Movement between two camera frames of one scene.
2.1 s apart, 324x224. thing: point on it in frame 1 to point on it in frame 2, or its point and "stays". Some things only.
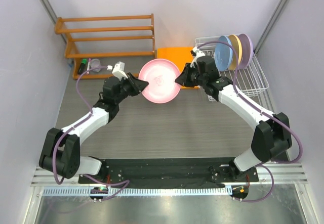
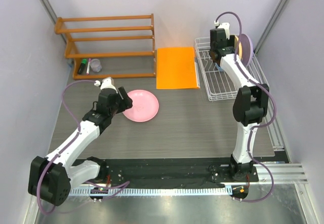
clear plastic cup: (95, 63) stays
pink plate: (161, 75) to (145, 105)
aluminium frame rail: (285, 174) stays
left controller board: (98, 190) stays
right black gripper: (183, 79) to (231, 42)
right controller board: (239, 191) stays
